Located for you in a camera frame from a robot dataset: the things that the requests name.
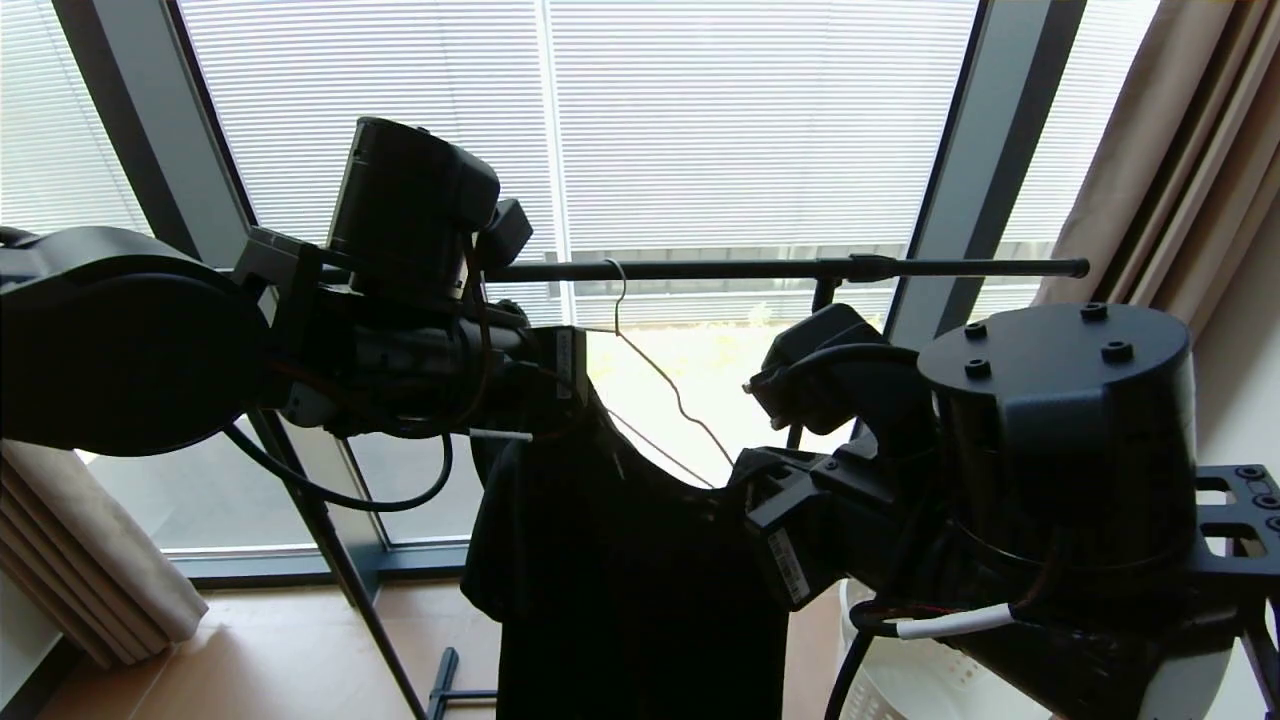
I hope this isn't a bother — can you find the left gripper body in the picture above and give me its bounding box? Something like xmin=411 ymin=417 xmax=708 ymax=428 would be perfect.
xmin=280 ymin=295 xmax=591 ymax=441

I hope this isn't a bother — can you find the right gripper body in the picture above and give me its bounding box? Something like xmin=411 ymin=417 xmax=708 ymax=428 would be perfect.
xmin=730 ymin=445 xmax=1236 ymax=720

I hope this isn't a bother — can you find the black T-shirt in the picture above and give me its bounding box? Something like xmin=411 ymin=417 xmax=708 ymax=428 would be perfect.
xmin=460 ymin=385 xmax=803 ymax=720

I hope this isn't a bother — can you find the white laundry basket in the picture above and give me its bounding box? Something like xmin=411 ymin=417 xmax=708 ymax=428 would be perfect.
xmin=838 ymin=580 xmax=1061 ymax=720

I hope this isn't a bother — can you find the pink clothes hanger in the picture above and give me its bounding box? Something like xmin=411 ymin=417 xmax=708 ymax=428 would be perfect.
xmin=585 ymin=258 xmax=738 ymax=491

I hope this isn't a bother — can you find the black clothes rack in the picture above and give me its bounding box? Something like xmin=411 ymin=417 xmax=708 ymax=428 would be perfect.
xmin=245 ymin=255 xmax=1091 ymax=720

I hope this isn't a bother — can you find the brown curtain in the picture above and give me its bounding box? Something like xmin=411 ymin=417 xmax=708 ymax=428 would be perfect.
xmin=1035 ymin=0 xmax=1280 ymax=336
xmin=0 ymin=440 xmax=209 ymax=669

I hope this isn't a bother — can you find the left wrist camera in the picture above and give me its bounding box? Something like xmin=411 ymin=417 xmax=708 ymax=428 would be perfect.
xmin=475 ymin=198 xmax=534 ymax=273

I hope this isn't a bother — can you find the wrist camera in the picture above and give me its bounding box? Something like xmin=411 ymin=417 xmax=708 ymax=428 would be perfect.
xmin=745 ymin=303 xmax=938 ymax=463
xmin=475 ymin=198 xmax=534 ymax=273

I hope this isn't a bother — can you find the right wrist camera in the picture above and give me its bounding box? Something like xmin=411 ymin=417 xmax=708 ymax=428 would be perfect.
xmin=745 ymin=303 xmax=938 ymax=463

